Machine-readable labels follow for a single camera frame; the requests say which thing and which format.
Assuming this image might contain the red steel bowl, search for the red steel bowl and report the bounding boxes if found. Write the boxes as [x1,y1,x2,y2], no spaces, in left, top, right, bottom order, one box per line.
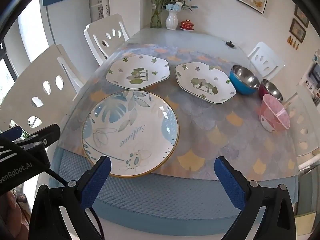
[258,79,283,102]

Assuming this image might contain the white ribbed vase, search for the white ribbed vase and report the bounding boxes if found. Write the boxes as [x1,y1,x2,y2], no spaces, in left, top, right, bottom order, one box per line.
[165,10,178,30]

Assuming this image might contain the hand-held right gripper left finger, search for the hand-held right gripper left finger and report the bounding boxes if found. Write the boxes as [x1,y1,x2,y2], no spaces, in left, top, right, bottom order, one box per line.
[29,156,112,240]

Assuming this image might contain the pink plastic bowl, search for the pink plastic bowl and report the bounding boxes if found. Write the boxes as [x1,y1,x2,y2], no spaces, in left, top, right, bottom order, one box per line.
[258,94,290,133]

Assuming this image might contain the glass vase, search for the glass vase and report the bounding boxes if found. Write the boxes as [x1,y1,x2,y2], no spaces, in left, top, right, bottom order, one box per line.
[150,7,163,28]

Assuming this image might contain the blue steel bowl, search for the blue steel bowl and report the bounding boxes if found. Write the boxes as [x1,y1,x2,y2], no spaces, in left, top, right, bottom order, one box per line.
[229,65,260,95]

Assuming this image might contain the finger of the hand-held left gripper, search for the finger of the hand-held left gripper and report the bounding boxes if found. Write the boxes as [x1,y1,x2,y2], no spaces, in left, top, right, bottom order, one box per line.
[0,126,23,143]
[14,124,61,152]

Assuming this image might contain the blue and white flowers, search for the blue and white flowers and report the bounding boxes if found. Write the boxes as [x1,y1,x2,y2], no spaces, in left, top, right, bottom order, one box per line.
[165,0,199,12]

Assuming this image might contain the small framed picture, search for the small framed picture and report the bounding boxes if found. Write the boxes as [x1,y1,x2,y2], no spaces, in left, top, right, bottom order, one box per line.
[289,18,307,43]
[294,5,310,28]

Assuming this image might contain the white carved wall shelf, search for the white carved wall shelf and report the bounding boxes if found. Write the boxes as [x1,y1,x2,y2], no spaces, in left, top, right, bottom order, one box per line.
[90,0,110,22]

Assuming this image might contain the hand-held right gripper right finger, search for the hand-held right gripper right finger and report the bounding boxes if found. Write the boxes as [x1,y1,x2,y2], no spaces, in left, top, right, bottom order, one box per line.
[214,156,298,240]

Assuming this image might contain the blue quilted table cover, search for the blue quilted table cover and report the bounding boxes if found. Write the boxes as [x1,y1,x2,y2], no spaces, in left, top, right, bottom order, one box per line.
[51,146,299,228]

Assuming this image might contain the hexagonal tree print plate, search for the hexagonal tree print plate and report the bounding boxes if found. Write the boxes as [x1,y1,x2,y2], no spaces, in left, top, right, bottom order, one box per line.
[175,62,237,104]
[105,54,170,90]

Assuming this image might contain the scale patterned tablecloth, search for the scale patterned tablecloth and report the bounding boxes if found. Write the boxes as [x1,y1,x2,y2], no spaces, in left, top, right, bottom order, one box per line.
[59,42,298,180]

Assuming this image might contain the person's left hand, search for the person's left hand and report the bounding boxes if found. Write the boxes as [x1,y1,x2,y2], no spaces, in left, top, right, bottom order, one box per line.
[5,191,29,240]

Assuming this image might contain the white dining chair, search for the white dining chair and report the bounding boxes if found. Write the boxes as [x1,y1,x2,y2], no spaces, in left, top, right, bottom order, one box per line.
[0,44,87,133]
[282,85,320,160]
[83,14,130,67]
[247,42,285,80]

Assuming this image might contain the round blue leaf plate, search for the round blue leaf plate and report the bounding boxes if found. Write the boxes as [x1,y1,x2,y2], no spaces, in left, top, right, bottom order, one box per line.
[82,91,180,178]

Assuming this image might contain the red lidded teacup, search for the red lidded teacup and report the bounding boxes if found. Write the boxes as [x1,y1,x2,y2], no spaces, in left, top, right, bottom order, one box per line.
[179,19,195,31]

